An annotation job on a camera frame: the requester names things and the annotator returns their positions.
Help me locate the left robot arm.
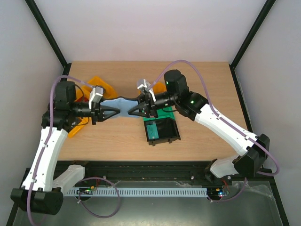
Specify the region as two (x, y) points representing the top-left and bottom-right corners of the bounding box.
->
(11, 81), (120, 217)

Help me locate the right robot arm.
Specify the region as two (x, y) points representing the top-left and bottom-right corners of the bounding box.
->
(128, 70), (269, 185)

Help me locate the teal card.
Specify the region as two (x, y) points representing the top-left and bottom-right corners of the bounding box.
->
(146, 124), (159, 140)

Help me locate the black VIP cards stack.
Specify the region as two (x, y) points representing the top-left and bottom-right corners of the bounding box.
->
(71, 118), (81, 128)

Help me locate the yellow storage bin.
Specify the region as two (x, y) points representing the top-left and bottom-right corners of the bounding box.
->
(138, 81), (166, 95)

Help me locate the long yellow divided tray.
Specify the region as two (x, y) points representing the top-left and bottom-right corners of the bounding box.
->
(68, 76), (117, 138)

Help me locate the green storage bin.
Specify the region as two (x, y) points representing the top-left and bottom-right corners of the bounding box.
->
(143, 107), (176, 121)

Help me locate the black storage bin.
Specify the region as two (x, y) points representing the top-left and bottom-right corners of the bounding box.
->
(143, 118), (181, 146)

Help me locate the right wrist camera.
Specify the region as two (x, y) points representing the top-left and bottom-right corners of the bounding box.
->
(136, 79), (156, 102)

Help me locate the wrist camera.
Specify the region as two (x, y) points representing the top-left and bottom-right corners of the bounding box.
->
(136, 79), (156, 102)
(88, 86), (105, 110)

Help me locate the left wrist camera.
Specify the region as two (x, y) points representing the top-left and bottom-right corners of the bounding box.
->
(88, 86), (105, 110)

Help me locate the black aluminium frame rail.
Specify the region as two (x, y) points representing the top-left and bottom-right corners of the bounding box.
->
(23, 161), (273, 186)

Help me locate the grey slotted cable duct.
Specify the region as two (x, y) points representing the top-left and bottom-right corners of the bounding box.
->
(64, 186), (208, 197)

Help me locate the left black frame post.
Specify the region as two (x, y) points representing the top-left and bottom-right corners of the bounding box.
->
(25, 0), (70, 68)

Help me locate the black frame post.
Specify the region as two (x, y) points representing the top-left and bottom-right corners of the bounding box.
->
(25, 0), (70, 68)
(230, 0), (276, 71)

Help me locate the right black frame post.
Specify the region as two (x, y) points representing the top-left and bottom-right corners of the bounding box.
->
(230, 0), (276, 71)

